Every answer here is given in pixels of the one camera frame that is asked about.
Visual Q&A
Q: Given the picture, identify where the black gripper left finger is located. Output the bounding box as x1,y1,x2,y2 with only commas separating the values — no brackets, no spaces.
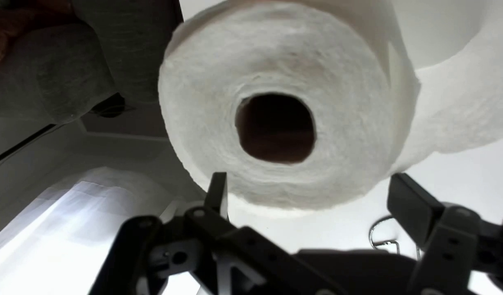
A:
85,173,339,295

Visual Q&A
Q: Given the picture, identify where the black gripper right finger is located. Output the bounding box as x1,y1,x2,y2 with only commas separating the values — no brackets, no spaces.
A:
385,173,503,295

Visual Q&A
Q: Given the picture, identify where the white paper towel roll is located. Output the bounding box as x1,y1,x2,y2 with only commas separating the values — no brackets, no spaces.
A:
155,0,503,214

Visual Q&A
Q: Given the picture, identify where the grey fabric cover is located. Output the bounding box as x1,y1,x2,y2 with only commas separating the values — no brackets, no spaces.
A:
0,0,185,127

